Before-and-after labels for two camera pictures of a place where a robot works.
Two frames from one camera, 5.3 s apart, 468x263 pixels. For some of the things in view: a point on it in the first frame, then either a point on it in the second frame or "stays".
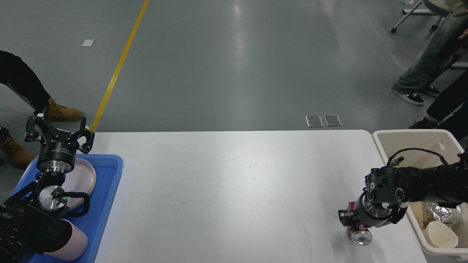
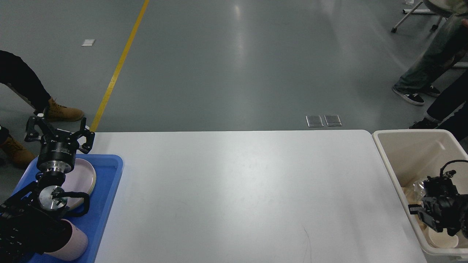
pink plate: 82,178 stays
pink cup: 75,244 stays
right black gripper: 370,214 → 432,217
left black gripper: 57,155 stays
